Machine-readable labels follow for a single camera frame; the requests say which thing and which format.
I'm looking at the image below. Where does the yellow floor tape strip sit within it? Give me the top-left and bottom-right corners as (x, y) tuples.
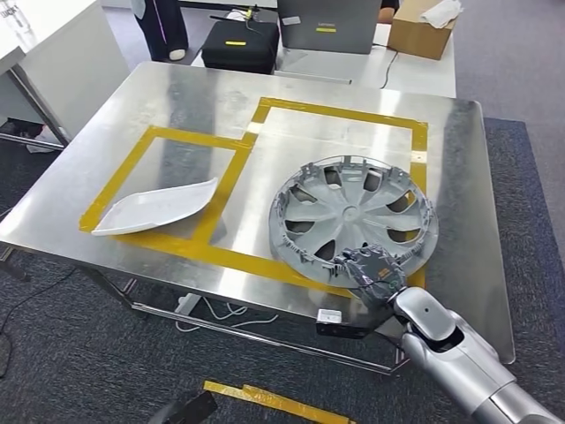
(203, 380), (358, 424)

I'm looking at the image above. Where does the white table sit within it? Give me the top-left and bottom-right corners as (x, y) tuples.
(191, 23), (458, 100)

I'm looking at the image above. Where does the black carrying case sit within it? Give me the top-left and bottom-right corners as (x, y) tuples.
(201, 20), (281, 75)

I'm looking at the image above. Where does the grey plastic hubcap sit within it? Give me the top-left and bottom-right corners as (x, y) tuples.
(268, 155), (440, 289)

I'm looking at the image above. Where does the dark laptop cable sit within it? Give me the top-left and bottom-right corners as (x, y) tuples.
(379, 51), (399, 90)

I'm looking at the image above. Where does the white curved plastic panel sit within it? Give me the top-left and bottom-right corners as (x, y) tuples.
(91, 177), (220, 237)

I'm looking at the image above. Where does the black cable with yellow plug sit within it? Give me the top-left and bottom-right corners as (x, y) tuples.
(209, 5), (261, 26)

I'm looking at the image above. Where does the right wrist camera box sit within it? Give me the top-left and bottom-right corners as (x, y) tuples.
(315, 307), (396, 341)

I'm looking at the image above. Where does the person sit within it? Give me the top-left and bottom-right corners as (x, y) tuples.
(379, 0), (401, 25)
(131, 0), (190, 63)

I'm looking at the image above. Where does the grey laptop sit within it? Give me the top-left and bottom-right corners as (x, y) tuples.
(277, 0), (382, 55)

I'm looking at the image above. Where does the steel workbench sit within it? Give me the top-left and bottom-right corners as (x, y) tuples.
(0, 61), (517, 377)

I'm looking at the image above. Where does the white crumpled paper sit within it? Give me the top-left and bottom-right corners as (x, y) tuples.
(26, 124), (63, 155)

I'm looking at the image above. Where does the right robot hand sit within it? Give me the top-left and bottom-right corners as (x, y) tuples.
(333, 244), (408, 308)

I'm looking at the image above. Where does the white crumpled cloth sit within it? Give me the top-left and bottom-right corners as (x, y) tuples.
(419, 0), (465, 29)

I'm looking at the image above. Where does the cardboard box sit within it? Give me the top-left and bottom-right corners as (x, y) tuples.
(387, 0), (458, 62)

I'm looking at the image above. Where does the white desk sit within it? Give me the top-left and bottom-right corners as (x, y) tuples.
(0, 0), (131, 150)

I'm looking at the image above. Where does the white cable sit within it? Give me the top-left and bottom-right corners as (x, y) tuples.
(175, 295), (280, 335)

